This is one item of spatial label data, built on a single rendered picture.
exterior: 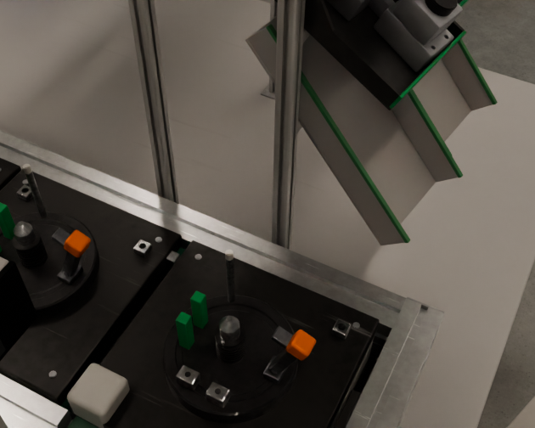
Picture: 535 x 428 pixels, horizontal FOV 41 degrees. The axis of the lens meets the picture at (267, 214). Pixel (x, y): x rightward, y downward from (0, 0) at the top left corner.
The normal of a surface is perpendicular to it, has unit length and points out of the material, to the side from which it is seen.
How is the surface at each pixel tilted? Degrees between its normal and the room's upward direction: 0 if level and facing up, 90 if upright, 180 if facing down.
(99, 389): 0
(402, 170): 45
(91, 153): 0
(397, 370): 0
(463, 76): 90
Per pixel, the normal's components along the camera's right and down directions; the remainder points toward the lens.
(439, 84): 0.57, -0.13
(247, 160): 0.01, -0.65
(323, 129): -0.61, 0.60
